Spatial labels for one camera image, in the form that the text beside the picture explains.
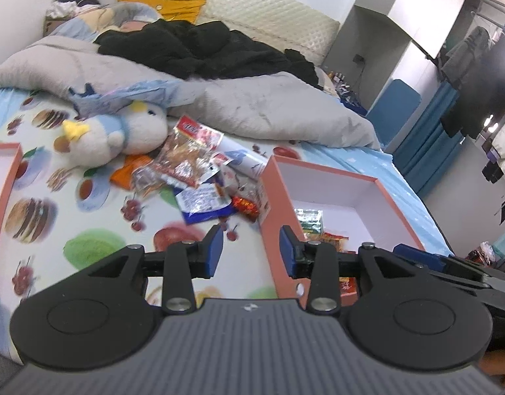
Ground blue curtain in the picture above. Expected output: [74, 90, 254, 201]
[394, 80, 461, 202]

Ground metal clothes rail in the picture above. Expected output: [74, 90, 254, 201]
[468, 0, 505, 23]

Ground fruit printed bed sheet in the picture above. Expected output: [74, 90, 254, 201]
[0, 88, 302, 363]

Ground blue patterned plastic bag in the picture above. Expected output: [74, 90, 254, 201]
[68, 79, 204, 118]

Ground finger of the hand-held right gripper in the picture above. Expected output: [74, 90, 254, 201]
[392, 244, 505, 293]

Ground grey wardrobe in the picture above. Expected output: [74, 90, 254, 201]
[321, 0, 485, 91]

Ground blue chair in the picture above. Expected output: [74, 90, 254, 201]
[366, 78, 422, 151]

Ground black jacket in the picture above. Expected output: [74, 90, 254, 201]
[95, 20, 294, 81]

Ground grey blanket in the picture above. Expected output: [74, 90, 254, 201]
[0, 35, 382, 151]

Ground pile of snack packets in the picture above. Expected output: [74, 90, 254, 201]
[110, 116, 273, 225]

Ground group of small bottles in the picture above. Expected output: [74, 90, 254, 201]
[328, 71, 368, 114]

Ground hanging dark clothes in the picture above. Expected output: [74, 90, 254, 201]
[437, 25, 505, 141]

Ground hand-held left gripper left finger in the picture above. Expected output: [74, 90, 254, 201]
[82, 224, 225, 314]

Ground white spray bottle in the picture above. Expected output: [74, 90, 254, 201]
[213, 136, 271, 182]

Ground black garment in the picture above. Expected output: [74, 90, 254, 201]
[283, 48, 325, 88]

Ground yellow pillow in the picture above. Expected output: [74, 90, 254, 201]
[117, 0, 207, 25]

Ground pile of clothes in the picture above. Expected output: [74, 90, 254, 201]
[47, 0, 103, 19]

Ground person's right hand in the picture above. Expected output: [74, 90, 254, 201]
[479, 349, 505, 383]

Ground green snack packet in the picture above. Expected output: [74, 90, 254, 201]
[294, 209, 324, 237]

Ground brown cardboard box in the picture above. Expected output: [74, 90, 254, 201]
[42, 15, 66, 36]

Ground cream quilted headboard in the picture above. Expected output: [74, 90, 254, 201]
[123, 0, 341, 66]

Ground red snack packet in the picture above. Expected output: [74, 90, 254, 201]
[338, 276, 360, 297]
[308, 232, 349, 253]

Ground orange cardboard box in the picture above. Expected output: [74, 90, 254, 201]
[258, 155, 446, 301]

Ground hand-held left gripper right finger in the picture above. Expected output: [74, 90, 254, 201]
[279, 225, 428, 317]

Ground white and blue plush duck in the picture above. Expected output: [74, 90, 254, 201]
[62, 101, 168, 169]

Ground cartoon print blanket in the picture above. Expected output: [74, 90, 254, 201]
[51, 2, 164, 44]

